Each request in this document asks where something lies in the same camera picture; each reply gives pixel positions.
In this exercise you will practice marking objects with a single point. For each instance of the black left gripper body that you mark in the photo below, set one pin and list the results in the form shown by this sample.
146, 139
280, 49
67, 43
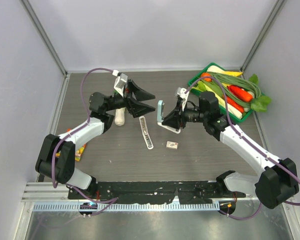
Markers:
127, 93

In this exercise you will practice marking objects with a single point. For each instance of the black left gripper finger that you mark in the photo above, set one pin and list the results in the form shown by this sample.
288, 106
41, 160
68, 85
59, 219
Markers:
139, 109
139, 93

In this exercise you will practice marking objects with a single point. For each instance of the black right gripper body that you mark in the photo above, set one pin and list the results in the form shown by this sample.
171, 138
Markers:
183, 119

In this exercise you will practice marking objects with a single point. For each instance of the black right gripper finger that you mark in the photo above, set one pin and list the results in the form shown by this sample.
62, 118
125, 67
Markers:
175, 114
172, 122

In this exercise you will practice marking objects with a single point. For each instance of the white stapler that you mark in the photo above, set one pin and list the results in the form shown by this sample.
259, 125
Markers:
145, 133

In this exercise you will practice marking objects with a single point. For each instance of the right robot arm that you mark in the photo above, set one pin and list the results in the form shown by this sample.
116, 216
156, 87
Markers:
275, 180

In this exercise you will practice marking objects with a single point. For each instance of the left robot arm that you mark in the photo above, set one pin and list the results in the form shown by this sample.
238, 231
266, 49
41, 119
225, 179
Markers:
56, 158

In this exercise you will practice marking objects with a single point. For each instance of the staples box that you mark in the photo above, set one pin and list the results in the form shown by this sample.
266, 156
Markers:
172, 145

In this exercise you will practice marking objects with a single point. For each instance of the green bok choy toy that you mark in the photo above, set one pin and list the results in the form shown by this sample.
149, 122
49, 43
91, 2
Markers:
119, 119

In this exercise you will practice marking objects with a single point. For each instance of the pale green leek toy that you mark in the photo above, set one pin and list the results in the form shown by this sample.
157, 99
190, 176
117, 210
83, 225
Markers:
205, 86

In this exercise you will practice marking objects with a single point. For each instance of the orange pumpkin toy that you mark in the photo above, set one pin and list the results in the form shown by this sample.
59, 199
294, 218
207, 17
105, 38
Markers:
206, 77

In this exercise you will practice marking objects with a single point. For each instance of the red chili pepper toy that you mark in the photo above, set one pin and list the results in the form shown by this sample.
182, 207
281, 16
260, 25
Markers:
235, 105

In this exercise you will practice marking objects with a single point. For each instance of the white radish toy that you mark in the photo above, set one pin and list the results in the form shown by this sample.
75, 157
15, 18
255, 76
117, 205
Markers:
215, 69

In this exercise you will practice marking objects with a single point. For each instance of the green long beans bundle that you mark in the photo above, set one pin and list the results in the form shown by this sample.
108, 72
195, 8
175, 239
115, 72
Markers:
239, 82

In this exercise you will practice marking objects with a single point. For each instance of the green plastic tray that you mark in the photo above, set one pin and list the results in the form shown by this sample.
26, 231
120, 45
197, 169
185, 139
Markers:
247, 112

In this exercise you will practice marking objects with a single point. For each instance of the orange carrot toy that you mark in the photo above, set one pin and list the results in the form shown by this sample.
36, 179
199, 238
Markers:
240, 93

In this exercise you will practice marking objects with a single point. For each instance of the yellow corn toy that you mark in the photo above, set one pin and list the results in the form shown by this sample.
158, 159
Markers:
232, 73

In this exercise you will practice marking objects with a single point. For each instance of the colourful snack packet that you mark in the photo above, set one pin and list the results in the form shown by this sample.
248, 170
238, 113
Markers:
78, 153

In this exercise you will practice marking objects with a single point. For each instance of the green lettuce leaf toy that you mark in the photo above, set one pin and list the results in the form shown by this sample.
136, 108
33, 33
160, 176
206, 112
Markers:
260, 101

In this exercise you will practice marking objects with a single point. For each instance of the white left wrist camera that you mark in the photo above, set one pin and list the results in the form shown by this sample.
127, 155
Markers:
120, 82

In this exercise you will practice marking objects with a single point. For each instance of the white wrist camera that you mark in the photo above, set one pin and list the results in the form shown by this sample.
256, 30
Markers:
120, 82
182, 95

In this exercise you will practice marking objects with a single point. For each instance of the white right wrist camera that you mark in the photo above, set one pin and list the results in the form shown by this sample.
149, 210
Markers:
182, 95

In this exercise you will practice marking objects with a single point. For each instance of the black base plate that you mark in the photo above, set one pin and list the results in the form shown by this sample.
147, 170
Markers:
160, 192

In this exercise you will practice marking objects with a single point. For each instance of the perforated cable duct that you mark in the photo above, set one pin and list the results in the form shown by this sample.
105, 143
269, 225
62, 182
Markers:
81, 206

